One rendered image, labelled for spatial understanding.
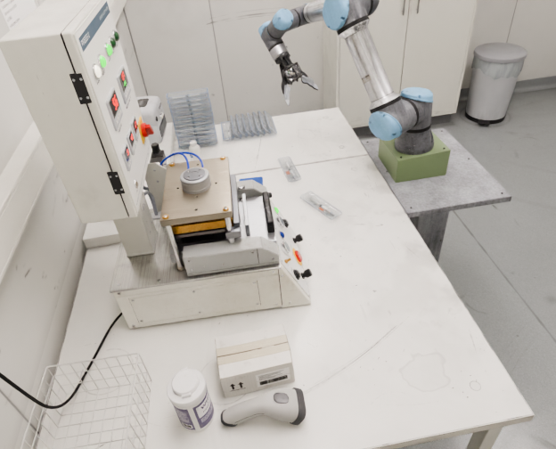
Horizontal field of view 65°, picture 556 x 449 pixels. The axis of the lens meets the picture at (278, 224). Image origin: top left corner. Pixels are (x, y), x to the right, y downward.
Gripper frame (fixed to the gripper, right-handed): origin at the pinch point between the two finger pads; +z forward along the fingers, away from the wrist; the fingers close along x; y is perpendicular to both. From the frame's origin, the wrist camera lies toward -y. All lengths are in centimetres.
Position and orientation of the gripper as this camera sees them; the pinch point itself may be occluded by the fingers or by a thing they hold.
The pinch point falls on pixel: (303, 99)
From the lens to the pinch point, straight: 202.6
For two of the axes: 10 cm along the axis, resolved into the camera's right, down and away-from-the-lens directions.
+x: 8.7, -4.9, 0.6
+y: 0.7, 0.1, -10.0
